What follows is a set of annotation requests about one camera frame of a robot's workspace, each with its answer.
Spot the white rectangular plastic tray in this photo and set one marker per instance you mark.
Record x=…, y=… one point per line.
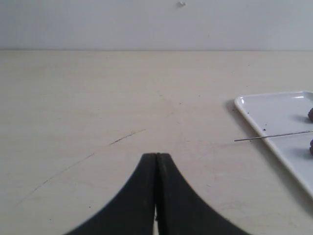
x=279, y=113

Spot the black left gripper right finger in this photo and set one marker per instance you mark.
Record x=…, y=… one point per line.
x=180, y=211

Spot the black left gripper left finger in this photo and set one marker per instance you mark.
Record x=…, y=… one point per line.
x=132, y=210

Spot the red date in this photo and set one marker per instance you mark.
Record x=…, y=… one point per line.
x=310, y=114
x=311, y=147

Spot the thin metal skewer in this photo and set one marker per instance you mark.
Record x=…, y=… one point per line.
x=272, y=136

